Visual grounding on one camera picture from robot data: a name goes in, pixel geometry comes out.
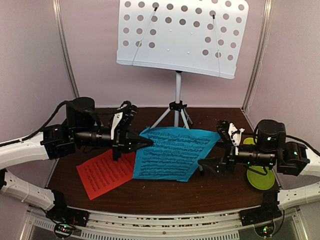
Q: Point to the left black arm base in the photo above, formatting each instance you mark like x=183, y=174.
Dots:
x=67, y=215

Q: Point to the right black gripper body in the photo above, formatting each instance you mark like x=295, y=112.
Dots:
x=267, y=159

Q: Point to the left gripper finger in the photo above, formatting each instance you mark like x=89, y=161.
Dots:
x=133, y=139
x=134, y=148

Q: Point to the blue sheet music page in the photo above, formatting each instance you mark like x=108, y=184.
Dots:
x=174, y=154

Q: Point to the white folding music stand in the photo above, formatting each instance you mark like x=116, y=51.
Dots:
x=195, y=36

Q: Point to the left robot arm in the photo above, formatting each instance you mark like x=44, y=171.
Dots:
x=49, y=142

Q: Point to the aluminium corner post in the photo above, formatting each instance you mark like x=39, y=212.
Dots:
x=64, y=47
x=261, y=49

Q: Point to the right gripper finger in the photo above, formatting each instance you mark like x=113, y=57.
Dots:
x=213, y=164
x=220, y=140

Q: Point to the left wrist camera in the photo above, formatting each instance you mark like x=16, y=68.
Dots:
x=116, y=120

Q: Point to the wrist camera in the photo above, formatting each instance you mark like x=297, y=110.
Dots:
x=116, y=120
x=235, y=134

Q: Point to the right aluminium corner post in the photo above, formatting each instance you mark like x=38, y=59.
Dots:
x=261, y=49

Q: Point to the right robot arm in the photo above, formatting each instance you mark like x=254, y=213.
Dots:
x=300, y=158

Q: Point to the yellow-green plastic plate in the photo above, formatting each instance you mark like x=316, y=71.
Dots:
x=260, y=179

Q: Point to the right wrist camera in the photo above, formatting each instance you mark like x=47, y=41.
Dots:
x=235, y=134

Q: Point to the red sheet music page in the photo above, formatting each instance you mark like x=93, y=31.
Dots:
x=102, y=174

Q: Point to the yellow-green plastic bowl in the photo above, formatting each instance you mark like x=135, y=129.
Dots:
x=249, y=141

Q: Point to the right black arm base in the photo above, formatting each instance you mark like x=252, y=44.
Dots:
x=267, y=211

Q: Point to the left aluminium corner post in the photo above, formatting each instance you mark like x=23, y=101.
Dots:
x=64, y=47

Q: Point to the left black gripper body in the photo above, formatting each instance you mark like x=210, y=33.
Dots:
x=118, y=141

